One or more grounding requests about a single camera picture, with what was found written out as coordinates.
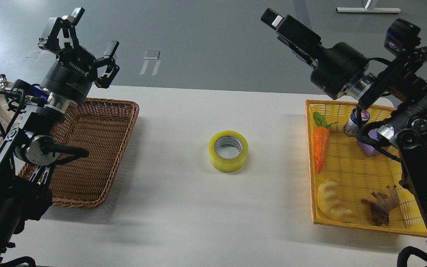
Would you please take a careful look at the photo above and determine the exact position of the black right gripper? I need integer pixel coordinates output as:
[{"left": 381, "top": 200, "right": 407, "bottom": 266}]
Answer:
[{"left": 261, "top": 8, "right": 369, "bottom": 100}]

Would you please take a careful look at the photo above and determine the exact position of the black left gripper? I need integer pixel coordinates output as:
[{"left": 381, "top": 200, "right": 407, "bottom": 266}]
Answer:
[{"left": 38, "top": 7, "right": 120, "bottom": 106}]

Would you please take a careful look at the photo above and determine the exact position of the yellow tape roll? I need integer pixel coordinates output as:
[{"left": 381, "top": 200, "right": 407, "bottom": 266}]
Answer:
[{"left": 208, "top": 130, "right": 249, "bottom": 173}]

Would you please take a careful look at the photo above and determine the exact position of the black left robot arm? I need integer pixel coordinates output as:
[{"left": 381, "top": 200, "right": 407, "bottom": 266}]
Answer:
[{"left": 0, "top": 7, "right": 120, "bottom": 267}]

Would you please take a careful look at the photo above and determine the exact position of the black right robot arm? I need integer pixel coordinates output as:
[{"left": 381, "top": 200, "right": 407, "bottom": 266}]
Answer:
[{"left": 261, "top": 8, "right": 427, "bottom": 267}]

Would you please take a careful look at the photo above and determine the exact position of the white stand base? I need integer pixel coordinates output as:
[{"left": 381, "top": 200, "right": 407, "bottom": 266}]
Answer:
[{"left": 335, "top": 0, "right": 402, "bottom": 14}]

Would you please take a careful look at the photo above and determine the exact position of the brown wicker basket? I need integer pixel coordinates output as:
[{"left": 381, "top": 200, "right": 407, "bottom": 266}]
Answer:
[{"left": 18, "top": 98, "right": 140, "bottom": 209}]

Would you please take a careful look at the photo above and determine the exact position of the orange toy carrot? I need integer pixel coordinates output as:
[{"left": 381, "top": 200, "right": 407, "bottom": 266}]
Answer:
[{"left": 313, "top": 112, "right": 337, "bottom": 174}]

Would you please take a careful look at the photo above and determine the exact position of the small dark jar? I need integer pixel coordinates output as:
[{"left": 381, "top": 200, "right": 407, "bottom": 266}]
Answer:
[{"left": 343, "top": 108, "right": 370, "bottom": 137}]

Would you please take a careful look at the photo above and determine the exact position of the purple foam block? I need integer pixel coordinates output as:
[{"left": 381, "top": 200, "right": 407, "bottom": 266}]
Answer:
[{"left": 356, "top": 129, "right": 380, "bottom": 157}]

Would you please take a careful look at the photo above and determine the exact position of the yellow plastic basket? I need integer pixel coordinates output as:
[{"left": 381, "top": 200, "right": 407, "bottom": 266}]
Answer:
[{"left": 305, "top": 99, "right": 427, "bottom": 238}]

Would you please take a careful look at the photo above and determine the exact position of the toy croissant bread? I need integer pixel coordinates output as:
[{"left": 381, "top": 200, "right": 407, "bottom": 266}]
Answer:
[{"left": 316, "top": 179, "right": 356, "bottom": 223}]

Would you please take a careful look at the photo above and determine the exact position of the brown toy animal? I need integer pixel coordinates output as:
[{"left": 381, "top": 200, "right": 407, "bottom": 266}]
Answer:
[{"left": 361, "top": 185, "right": 400, "bottom": 227}]

